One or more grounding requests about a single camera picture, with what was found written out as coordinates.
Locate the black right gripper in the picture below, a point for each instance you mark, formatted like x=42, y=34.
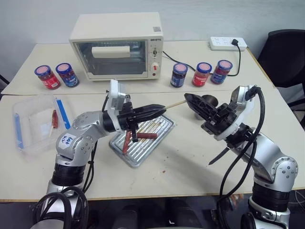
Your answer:
x=221, y=119

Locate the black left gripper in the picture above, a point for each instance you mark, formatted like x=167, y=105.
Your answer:
x=125, y=119

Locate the wooden skewer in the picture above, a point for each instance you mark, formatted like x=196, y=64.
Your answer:
x=51, y=132
x=175, y=104

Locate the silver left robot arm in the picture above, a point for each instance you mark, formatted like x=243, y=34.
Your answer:
x=83, y=124

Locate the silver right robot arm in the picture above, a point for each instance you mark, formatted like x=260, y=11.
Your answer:
x=267, y=152

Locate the ribbed metal baking tray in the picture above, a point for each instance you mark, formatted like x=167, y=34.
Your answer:
x=143, y=150

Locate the skewered red sausage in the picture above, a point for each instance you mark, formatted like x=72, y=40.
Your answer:
x=55, y=119

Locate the wooden skewer in sausage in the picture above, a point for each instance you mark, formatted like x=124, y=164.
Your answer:
x=51, y=132

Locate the red label sauce jar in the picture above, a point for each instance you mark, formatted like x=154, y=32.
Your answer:
x=48, y=80
x=200, y=77

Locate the dark blue sauce jar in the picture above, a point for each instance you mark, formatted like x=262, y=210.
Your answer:
x=178, y=77

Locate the blue label sauce jar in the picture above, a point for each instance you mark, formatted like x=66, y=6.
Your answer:
x=220, y=74
x=69, y=77

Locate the white oven timer knob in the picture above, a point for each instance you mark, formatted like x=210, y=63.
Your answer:
x=155, y=66

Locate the black zip tie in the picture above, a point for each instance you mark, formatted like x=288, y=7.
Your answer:
x=219, y=156

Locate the small oven temperature knob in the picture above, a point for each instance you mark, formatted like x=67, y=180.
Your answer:
x=155, y=52

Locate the white power strip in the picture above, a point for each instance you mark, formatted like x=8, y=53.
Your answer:
x=221, y=44

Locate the black power plug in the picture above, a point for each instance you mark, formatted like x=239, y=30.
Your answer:
x=234, y=42

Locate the blue container clip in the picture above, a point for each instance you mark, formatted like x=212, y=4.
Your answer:
x=64, y=114
x=19, y=133

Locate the cream white toaster oven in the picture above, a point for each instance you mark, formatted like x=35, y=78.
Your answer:
x=119, y=26

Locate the black office chair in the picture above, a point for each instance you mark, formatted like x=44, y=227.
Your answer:
x=286, y=59

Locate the clear plastic container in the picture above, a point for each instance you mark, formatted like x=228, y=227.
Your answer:
x=35, y=133

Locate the dark furniture piece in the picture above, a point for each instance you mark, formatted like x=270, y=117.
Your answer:
x=3, y=83

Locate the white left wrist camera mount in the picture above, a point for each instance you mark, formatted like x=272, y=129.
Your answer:
x=114, y=95

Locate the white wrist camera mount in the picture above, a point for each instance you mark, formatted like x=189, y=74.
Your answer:
x=238, y=95
x=114, y=95

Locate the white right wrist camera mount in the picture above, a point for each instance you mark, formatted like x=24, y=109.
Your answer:
x=238, y=95

